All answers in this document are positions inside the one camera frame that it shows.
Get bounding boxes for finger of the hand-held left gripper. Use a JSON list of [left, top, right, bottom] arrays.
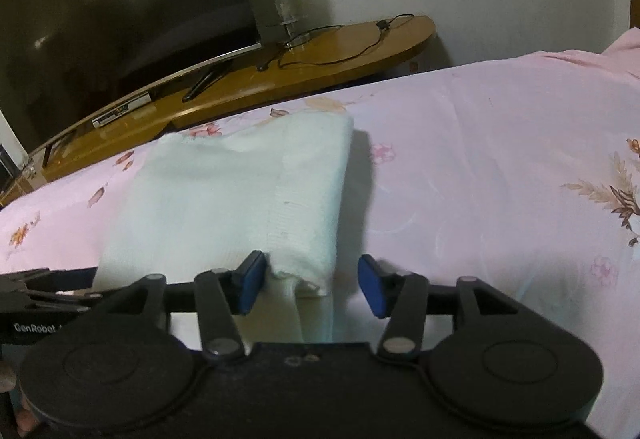
[[20, 290, 104, 315], [0, 267, 99, 294]]

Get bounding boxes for pink floral bedsheet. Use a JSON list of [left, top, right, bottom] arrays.
[[0, 26, 640, 439]]

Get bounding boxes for silver set-top box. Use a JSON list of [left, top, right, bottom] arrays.
[[92, 91, 154, 128]]

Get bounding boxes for black flat television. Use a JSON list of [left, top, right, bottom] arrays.
[[0, 0, 264, 156]]

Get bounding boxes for wooden television stand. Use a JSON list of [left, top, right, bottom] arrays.
[[0, 14, 437, 202]]

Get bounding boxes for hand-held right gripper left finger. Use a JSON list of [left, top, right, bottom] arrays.
[[97, 250, 267, 363]]

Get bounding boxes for person's left hand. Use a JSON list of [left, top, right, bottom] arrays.
[[0, 361, 35, 438]]

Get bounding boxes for black television foot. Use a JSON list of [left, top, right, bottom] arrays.
[[182, 66, 227, 102]]

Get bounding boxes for white knitted sock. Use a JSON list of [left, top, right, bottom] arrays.
[[96, 111, 357, 345]]

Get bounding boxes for thin black cable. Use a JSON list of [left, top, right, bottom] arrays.
[[256, 14, 417, 71]]

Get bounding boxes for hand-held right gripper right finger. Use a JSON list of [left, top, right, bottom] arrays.
[[357, 254, 523, 364]]

